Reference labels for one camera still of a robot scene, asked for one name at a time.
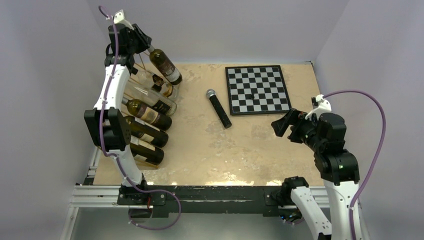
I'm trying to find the gold wire wine rack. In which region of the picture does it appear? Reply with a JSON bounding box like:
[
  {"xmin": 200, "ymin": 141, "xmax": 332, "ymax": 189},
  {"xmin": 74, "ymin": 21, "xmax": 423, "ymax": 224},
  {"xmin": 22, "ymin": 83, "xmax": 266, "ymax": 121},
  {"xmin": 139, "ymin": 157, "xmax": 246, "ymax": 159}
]
[{"xmin": 104, "ymin": 65, "xmax": 177, "ymax": 166}]

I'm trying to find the square clear liquor bottle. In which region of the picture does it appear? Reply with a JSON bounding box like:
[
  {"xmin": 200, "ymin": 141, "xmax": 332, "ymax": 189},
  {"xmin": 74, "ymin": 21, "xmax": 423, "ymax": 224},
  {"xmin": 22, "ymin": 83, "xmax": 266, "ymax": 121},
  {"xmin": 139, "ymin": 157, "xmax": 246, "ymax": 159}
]
[{"xmin": 135, "ymin": 69, "xmax": 178, "ymax": 101}]

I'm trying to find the green wine bottle white label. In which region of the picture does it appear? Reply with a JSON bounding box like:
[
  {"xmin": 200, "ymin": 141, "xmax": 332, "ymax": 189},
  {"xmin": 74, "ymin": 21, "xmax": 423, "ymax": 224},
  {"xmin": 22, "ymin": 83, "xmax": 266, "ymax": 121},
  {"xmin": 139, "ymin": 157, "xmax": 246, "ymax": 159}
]
[{"xmin": 130, "ymin": 136, "xmax": 165, "ymax": 166}]

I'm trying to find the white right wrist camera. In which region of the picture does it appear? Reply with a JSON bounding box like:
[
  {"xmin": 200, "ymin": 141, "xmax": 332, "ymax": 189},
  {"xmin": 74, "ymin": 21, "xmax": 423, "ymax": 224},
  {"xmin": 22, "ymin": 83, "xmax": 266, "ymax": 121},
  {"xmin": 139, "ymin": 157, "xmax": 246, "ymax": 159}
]
[{"xmin": 305, "ymin": 94, "xmax": 332, "ymax": 121}]

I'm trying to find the olive green wine bottle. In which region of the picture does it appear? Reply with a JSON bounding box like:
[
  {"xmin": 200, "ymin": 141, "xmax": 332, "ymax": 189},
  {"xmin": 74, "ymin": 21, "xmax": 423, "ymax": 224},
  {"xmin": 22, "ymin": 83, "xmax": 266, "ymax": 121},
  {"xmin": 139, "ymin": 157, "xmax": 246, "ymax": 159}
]
[{"xmin": 121, "ymin": 97, "xmax": 172, "ymax": 131}]

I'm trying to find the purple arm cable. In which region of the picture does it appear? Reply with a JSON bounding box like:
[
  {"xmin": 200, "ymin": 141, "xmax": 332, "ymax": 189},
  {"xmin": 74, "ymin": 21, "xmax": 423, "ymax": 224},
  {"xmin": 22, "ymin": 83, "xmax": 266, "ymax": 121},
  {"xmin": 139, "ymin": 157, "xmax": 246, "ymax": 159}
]
[
  {"xmin": 98, "ymin": 5, "xmax": 147, "ymax": 193},
  {"xmin": 322, "ymin": 89, "xmax": 387, "ymax": 240}
]

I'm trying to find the black white chessboard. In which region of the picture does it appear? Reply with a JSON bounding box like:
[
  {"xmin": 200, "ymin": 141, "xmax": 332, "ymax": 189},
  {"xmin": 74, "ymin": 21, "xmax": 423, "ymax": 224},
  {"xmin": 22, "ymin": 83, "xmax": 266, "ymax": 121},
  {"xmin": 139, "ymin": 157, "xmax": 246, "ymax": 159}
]
[{"xmin": 225, "ymin": 65, "xmax": 292, "ymax": 116}]

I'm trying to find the green bottle tan label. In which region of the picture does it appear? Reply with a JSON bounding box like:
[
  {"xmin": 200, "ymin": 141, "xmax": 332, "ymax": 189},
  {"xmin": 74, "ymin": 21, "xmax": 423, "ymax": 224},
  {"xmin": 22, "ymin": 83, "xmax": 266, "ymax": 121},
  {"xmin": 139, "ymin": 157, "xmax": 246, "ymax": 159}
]
[{"xmin": 147, "ymin": 46, "xmax": 183, "ymax": 86}]

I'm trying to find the clear wine bottle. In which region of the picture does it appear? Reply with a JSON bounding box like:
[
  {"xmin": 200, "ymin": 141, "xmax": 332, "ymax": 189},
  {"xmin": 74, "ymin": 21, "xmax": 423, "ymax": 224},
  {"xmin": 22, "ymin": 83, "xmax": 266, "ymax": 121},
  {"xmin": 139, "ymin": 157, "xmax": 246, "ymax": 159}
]
[{"xmin": 124, "ymin": 81, "xmax": 177, "ymax": 117}]

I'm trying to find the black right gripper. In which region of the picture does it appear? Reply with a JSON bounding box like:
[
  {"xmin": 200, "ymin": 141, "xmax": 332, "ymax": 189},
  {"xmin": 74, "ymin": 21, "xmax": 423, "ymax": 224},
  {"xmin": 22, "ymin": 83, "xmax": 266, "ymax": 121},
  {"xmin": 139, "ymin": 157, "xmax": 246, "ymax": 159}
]
[{"xmin": 271, "ymin": 106, "xmax": 325, "ymax": 151}]

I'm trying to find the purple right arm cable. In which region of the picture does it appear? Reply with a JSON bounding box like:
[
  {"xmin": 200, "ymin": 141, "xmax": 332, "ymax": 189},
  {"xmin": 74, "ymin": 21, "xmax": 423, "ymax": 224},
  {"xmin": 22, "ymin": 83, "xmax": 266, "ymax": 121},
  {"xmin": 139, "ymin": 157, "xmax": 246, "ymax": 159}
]
[{"xmin": 322, "ymin": 89, "xmax": 387, "ymax": 240}]

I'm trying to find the dark green wine bottle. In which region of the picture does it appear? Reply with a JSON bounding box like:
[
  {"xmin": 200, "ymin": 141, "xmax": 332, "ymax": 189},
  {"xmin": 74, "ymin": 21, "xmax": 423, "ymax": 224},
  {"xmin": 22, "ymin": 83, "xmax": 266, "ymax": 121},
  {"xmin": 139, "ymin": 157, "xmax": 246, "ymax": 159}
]
[{"xmin": 124, "ymin": 115, "xmax": 169, "ymax": 148}]

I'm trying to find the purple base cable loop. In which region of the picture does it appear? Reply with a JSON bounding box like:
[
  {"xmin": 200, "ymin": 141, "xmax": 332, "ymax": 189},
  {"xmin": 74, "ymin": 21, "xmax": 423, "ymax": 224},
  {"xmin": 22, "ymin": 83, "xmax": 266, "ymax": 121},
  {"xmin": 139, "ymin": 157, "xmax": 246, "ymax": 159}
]
[{"xmin": 127, "ymin": 190, "xmax": 182, "ymax": 231}]

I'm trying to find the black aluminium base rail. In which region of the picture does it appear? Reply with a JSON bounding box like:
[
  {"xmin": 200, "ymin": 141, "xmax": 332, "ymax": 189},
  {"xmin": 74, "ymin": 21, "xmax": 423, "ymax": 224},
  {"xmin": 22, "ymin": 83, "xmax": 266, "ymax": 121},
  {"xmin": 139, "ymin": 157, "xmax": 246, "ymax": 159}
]
[{"xmin": 59, "ymin": 184, "xmax": 335, "ymax": 240}]

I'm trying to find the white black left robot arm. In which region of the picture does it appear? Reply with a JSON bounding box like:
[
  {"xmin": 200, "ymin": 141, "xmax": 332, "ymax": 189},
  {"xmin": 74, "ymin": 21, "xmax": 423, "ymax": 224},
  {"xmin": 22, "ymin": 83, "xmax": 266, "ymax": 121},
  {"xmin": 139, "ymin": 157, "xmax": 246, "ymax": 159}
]
[{"xmin": 83, "ymin": 23, "xmax": 152, "ymax": 205}]

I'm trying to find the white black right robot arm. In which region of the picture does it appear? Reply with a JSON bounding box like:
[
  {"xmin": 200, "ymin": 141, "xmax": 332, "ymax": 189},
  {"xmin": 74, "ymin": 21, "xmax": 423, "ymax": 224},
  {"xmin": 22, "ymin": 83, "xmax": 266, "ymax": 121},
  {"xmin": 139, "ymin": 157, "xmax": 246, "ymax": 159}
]
[{"xmin": 270, "ymin": 108, "xmax": 364, "ymax": 240}]

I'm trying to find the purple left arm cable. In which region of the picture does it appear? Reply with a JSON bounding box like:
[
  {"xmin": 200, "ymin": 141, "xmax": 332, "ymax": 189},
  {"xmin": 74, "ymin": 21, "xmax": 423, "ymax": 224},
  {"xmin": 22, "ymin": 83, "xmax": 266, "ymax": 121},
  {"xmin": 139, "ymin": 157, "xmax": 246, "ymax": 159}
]
[{"xmin": 98, "ymin": 5, "xmax": 147, "ymax": 193}]

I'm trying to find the black handheld microphone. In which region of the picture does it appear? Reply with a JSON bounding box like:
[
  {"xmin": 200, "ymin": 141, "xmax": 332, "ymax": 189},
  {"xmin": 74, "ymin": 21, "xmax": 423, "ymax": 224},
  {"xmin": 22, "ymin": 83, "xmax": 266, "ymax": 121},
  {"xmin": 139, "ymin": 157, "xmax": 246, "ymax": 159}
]
[{"xmin": 206, "ymin": 89, "xmax": 232, "ymax": 129}]

